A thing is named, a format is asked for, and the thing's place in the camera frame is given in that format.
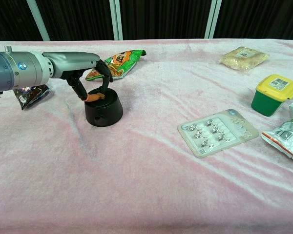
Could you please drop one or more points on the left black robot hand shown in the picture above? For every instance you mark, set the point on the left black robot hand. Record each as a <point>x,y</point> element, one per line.
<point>70,61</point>

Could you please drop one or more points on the black teapot body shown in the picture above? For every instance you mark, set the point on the black teapot body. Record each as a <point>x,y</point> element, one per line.
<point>105,114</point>

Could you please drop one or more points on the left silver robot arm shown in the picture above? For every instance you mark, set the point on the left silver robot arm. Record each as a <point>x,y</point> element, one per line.
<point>17,70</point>

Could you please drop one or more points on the green container yellow lid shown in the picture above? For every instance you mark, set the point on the green container yellow lid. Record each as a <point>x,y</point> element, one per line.
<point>271,97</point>

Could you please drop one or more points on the green orange snack bag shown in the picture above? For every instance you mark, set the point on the green orange snack bag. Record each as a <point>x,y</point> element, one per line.
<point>122,63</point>

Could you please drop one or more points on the dark brown blue snack bag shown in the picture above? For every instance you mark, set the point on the dark brown blue snack bag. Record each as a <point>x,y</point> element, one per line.
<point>30,96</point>

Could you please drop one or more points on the black curtain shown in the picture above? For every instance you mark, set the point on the black curtain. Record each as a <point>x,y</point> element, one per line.
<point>161,17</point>

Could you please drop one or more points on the pink plush tablecloth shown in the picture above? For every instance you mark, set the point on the pink plush tablecloth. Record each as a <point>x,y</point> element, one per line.
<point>146,182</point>

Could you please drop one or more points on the metal hooks blister card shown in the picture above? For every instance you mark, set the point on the metal hooks blister card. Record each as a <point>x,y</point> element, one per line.
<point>217,132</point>

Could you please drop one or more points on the beige rice packet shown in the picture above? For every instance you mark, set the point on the beige rice packet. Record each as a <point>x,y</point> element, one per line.
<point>244,58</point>

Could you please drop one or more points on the green white snack bag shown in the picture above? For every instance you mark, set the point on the green white snack bag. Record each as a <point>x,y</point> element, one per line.
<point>286,135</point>

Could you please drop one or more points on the white frame post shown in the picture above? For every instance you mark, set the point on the white frame post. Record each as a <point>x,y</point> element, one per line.
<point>39,22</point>
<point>213,19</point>
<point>117,19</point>

